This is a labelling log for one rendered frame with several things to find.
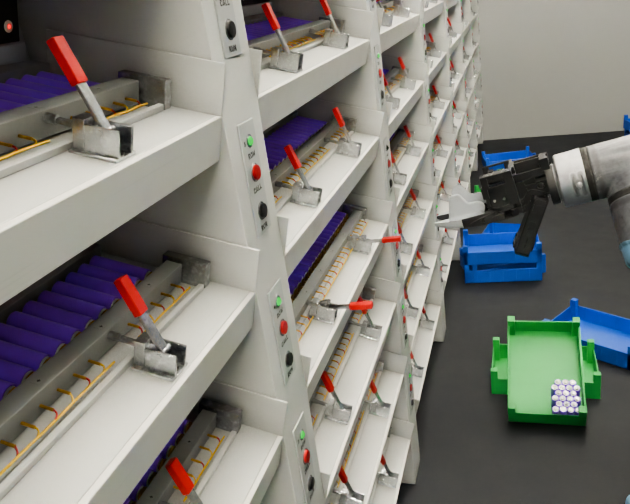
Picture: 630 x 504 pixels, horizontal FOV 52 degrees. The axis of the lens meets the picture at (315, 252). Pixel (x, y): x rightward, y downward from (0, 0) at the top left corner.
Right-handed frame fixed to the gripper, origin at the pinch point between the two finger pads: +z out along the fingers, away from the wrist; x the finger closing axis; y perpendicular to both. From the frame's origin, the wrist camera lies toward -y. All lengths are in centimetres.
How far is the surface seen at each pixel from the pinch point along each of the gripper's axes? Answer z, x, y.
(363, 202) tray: 18.3, -15.7, 3.5
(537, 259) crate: -2, -135, -69
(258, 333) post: 12, 54, 11
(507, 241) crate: 10, -154, -66
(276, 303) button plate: 10, 50, 12
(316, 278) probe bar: 18.7, 19.5, 2.6
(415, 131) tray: 18, -86, 2
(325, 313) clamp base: 15.7, 27.5, -0.3
